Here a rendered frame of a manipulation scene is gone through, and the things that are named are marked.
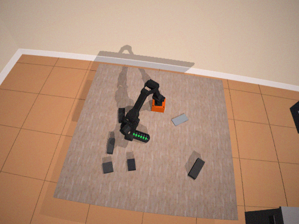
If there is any dark grey controller unit with label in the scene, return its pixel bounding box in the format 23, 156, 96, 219
133, 130, 150, 143

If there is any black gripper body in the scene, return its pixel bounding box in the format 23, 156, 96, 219
124, 119, 140, 141

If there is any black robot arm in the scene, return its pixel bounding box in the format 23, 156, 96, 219
120, 79, 165, 136

